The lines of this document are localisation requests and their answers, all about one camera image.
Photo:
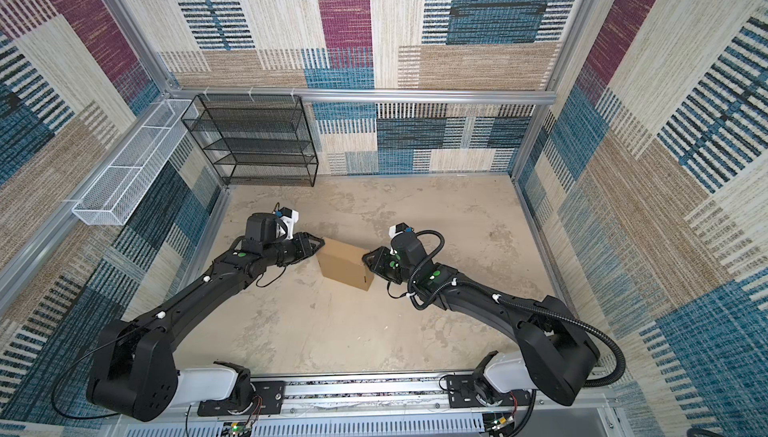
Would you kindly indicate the black wire mesh shelf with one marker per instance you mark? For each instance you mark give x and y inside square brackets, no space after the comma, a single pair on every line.
[254,140]

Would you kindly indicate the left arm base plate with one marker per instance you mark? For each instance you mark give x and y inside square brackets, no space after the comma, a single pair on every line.
[264,398]

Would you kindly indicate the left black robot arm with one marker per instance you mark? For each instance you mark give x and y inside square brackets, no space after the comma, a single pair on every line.
[133,371]

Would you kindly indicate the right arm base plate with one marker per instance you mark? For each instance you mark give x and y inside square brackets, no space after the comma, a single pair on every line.
[464,391]

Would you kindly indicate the white wire mesh basket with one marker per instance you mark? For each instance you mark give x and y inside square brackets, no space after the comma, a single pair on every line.
[114,196]

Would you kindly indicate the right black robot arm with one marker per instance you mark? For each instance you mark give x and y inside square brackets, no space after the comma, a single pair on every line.
[556,353]

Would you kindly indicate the brown cardboard box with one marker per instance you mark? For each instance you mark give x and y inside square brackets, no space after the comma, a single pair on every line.
[343,263]

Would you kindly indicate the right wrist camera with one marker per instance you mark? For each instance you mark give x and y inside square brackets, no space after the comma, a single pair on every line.
[401,235]

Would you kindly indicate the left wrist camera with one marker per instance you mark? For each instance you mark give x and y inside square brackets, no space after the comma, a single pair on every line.
[287,218]

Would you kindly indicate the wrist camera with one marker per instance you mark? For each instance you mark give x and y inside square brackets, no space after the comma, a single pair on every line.
[287,218]
[401,235]

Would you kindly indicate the aluminium front rail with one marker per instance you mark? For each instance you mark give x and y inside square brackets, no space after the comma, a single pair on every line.
[315,395]

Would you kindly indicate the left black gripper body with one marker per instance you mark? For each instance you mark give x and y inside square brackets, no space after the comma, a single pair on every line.
[297,250]

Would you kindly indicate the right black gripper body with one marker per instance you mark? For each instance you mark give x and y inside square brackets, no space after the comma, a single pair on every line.
[387,266]

